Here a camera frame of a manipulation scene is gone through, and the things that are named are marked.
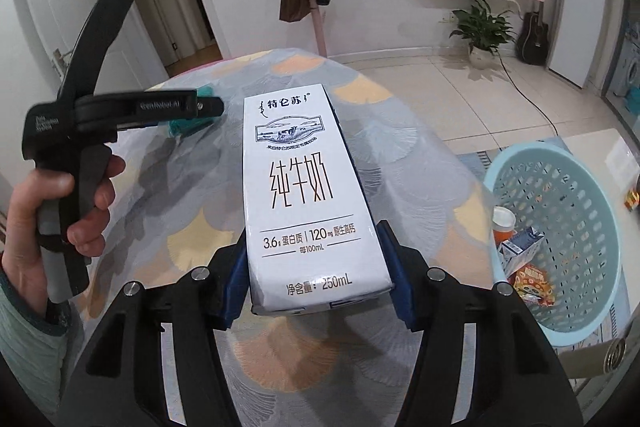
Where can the white milk carton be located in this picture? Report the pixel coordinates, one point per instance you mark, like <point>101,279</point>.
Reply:
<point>311,241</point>

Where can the black acoustic guitar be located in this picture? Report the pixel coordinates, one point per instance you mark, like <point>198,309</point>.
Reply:
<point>532,46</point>

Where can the green sleeved left forearm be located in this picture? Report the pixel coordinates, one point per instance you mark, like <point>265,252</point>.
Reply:
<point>37,349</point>

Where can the white coffee table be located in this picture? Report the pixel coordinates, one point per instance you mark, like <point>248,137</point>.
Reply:
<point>610,160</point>

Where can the white room door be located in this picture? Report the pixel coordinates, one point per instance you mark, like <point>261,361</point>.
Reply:
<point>70,6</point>

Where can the white washing machine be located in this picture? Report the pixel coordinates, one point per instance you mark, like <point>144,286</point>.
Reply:
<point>626,74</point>

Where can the light blue plastic basket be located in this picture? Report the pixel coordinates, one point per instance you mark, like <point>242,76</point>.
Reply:
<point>550,190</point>

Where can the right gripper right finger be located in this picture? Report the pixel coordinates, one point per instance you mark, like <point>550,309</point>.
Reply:
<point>401,293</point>

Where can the person's left hand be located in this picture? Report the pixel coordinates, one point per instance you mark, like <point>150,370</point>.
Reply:
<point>30,216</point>

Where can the brown round stool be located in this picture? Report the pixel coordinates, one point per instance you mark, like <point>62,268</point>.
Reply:
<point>592,357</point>

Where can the orange white paper cup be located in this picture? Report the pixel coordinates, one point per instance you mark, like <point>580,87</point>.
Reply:
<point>503,224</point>

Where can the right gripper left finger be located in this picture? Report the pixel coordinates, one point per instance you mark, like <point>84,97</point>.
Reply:
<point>237,283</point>

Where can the teal crumpled wrapper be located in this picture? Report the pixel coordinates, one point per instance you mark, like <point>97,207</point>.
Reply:
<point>185,127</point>

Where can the green potted plant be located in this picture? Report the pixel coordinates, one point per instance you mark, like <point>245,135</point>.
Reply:
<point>483,31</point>

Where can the orange panda snack bag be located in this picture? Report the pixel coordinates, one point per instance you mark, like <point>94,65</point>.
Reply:
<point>533,286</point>

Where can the small milk carton in basket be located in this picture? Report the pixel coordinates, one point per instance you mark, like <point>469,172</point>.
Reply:
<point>519,250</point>

